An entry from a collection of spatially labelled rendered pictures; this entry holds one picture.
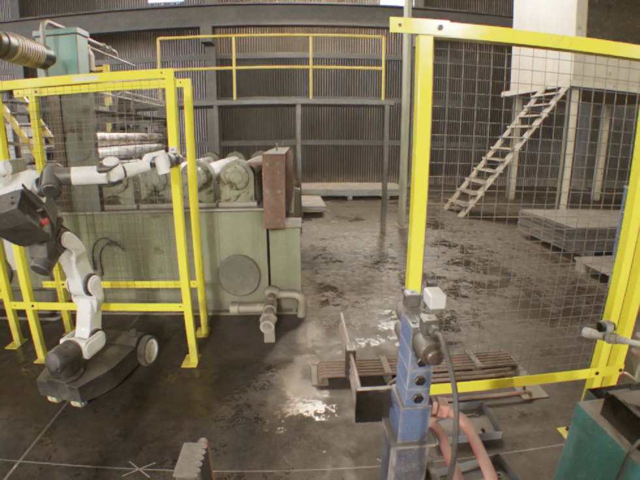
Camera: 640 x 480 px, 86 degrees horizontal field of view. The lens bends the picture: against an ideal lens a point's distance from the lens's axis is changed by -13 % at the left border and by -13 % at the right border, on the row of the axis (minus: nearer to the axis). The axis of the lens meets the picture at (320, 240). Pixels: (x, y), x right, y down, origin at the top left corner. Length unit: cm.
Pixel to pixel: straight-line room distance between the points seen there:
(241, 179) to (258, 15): 908
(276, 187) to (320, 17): 920
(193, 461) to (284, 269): 264
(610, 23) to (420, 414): 921
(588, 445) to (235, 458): 148
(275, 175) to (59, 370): 191
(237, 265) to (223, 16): 954
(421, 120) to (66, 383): 222
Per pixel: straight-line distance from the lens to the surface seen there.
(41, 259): 232
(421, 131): 141
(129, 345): 277
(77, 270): 249
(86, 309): 263
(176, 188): 238
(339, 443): 209
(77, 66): 339
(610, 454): 118
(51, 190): 205
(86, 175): 205
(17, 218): 208
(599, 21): 947
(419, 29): 145
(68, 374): 253
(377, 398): 85
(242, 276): 325
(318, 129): 1215
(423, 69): 143
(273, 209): 301
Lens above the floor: 145
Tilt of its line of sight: 15 degrees down
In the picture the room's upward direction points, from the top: straight up
